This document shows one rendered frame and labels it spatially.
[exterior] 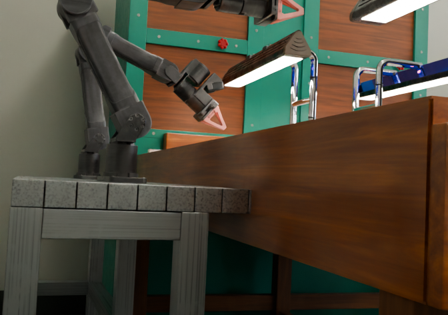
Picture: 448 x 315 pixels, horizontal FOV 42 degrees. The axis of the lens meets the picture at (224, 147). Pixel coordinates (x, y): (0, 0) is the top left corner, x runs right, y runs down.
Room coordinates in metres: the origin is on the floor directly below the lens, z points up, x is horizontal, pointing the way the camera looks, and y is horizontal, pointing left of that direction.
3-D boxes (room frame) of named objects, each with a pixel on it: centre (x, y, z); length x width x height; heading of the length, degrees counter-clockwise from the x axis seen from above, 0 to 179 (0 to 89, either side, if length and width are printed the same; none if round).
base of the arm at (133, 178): (1.18, 0.20, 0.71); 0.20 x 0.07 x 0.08; 19
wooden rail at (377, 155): (1.40, 0.03, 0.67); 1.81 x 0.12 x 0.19; 17
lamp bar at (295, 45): (1.89, -0.10, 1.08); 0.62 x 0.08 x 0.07; 17
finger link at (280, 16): (1.30, -0.12, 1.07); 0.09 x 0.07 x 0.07; 109
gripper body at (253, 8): (1.26, -0.05, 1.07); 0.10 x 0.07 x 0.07; 19
